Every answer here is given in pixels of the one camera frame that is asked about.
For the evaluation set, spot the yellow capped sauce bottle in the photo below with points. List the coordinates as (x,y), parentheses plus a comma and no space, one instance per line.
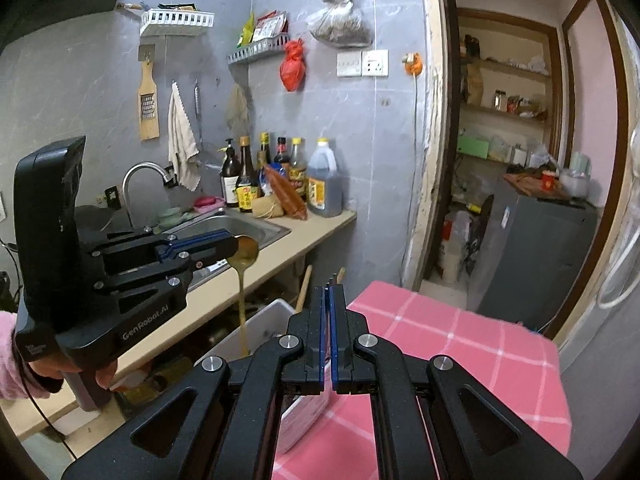
(298,170)

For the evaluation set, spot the brown paper bag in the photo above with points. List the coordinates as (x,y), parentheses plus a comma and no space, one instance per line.
(474,85)

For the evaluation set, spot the steel wok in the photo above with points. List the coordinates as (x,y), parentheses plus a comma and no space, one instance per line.
(95,217)

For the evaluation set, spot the large soy sauce jug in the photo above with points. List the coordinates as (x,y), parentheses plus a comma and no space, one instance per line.
(325,185)

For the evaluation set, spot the steel spoon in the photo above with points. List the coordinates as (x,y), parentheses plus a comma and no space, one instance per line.
(245,252)

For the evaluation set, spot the steel faucet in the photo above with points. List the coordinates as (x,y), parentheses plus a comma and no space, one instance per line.
(137,170)

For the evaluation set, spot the hanging beige loofah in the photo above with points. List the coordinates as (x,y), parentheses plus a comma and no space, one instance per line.
(237,110)

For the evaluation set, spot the white wall socket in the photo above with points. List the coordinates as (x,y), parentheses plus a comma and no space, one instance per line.
(375,62)

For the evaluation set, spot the steel fork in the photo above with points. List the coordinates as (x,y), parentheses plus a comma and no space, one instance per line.
(330,279)

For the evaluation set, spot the wooden door frame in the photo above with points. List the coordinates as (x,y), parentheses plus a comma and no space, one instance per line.
(425,160)

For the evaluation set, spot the red cup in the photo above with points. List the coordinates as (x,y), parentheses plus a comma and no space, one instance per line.
(549,181)

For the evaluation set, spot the white wall basket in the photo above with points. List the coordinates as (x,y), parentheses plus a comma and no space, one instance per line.
(175,20)

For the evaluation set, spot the pink checked tablecloth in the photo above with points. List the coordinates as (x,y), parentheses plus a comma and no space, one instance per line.
(450,350)

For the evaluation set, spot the green box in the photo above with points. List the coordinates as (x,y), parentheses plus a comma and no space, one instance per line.
(472,147)

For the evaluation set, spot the soy sauce bottle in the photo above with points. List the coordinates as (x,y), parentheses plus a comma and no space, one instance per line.
(246,185)

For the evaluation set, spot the black wall outlet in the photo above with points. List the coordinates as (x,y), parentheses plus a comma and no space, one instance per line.
(112,197)

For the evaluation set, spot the wooden shelf unit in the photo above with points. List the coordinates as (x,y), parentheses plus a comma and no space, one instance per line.
(500,109)

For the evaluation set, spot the white dish towel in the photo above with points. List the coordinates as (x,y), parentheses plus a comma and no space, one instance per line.
(182,150)

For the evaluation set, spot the glass jar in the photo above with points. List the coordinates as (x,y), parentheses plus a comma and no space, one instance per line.
(500,100)

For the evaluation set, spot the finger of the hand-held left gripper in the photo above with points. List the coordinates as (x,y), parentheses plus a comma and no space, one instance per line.
(175,272)
(200,241)

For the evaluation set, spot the pale green canister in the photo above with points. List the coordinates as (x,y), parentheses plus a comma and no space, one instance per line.
(581,160)

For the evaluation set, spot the white plastic utensil basket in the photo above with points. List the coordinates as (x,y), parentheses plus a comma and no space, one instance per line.
(270,320)

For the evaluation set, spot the clear bag of dried goods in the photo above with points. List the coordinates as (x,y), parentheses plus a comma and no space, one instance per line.
(340,25)

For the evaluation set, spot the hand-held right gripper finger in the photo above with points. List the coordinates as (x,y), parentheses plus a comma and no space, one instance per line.
(334,360)
(326,350)

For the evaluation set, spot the orange wall plug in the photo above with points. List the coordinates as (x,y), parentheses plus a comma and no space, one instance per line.
(413,64)

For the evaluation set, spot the pink soap dish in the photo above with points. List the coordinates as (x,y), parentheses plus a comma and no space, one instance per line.
(207,203)

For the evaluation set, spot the orange brown packet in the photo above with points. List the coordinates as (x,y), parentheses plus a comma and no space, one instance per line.
(285,195)

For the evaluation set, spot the white pot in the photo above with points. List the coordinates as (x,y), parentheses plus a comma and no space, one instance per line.
(575,185)

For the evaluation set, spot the person's left hand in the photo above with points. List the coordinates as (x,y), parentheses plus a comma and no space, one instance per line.
(47,377)

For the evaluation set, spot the grey cabinet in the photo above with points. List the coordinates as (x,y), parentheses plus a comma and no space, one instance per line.
(540,260)

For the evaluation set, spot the white wall switch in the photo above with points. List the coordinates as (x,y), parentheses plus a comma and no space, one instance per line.
(349,65)

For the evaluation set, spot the red seasoning packet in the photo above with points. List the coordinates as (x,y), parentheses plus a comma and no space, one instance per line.
(270,25)

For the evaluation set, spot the red plastic bag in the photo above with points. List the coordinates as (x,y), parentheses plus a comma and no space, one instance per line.
(293,70)

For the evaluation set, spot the dark bottle yellow neck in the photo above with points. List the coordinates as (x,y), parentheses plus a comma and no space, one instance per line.
(264,150)

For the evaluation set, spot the beige kitchen counter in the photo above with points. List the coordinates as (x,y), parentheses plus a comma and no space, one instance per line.
(320,230)

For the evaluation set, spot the white plastic jug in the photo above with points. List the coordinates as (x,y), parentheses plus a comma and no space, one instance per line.
(455,255)

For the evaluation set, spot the beige bag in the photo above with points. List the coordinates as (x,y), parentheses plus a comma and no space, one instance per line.
(267,208)

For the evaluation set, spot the wooden grater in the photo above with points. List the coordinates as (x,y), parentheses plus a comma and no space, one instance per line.
(149,125)

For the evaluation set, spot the steel sink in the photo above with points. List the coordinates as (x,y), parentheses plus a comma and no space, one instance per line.
(260,227)

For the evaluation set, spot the wooden cutting board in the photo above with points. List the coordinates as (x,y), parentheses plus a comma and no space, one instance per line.
(525,184)

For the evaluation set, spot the dark bottle red cap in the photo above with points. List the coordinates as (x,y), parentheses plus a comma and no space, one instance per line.
(281,152)

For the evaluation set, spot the grey wall shelf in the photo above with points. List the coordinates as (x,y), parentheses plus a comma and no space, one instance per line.
(255,51)

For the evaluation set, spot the hanging metal tool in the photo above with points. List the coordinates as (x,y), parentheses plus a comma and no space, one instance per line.
(196,105)

